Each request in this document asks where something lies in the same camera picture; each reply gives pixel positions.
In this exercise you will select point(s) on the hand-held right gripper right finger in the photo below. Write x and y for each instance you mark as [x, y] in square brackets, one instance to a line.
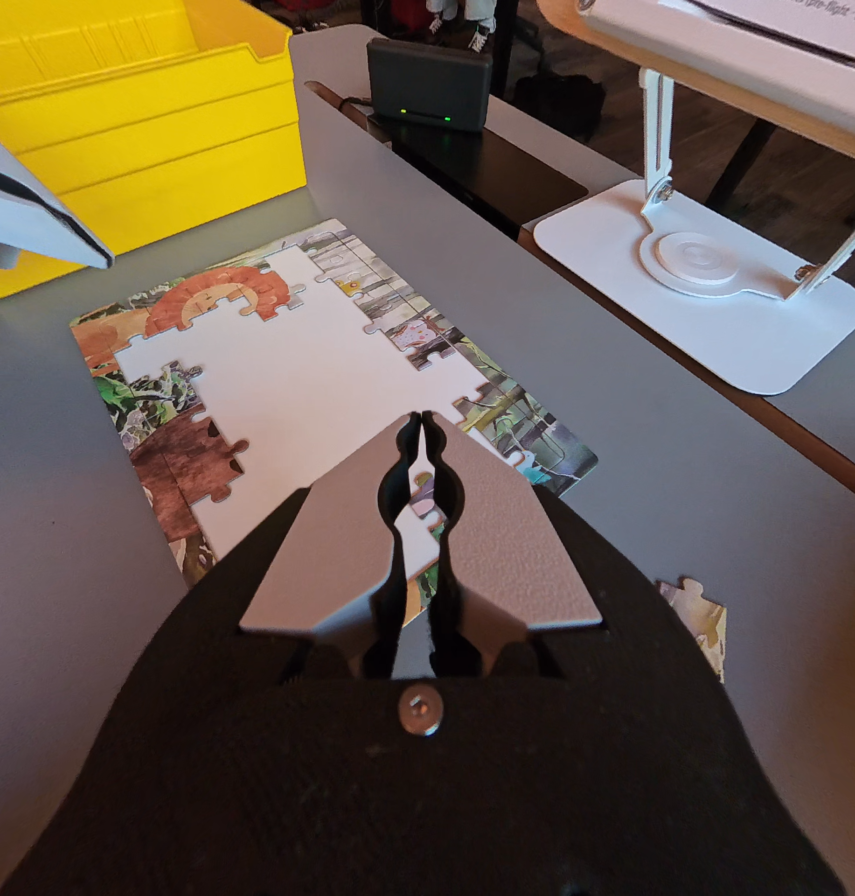
[518, 560]

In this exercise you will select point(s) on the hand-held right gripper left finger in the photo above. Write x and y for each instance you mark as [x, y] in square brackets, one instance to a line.
[315, 560]

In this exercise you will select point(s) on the yellow plastic bin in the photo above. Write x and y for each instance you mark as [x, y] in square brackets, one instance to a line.
[154, 140]

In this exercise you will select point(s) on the animal jigsaw puzzle board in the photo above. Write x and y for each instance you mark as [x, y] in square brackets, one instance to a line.
[294, 364]

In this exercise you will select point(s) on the grey desk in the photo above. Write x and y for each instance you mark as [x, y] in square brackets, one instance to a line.
[679, 490]

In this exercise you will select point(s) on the scattered face-up puzzle pieces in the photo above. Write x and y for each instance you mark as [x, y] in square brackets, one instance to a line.
[700, 623]

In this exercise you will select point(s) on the white folding stand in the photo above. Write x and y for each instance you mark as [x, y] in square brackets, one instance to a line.
[714, 329]

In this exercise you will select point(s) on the grey table with brown edge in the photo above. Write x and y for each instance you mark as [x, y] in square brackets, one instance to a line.
[833, 399]

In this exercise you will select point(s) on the black box with green lights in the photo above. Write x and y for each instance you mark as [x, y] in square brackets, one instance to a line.
[427, 77]

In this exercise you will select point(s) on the black bag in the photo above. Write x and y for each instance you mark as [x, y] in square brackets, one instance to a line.
[560, 105]

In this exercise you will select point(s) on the black table leg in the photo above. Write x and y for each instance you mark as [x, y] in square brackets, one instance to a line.
[742, 157]

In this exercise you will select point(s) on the white flat device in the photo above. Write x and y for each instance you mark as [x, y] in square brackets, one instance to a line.
[679, 35]

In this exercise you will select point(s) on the printed paper sheet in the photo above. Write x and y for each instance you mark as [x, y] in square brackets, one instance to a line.
[805, 21]

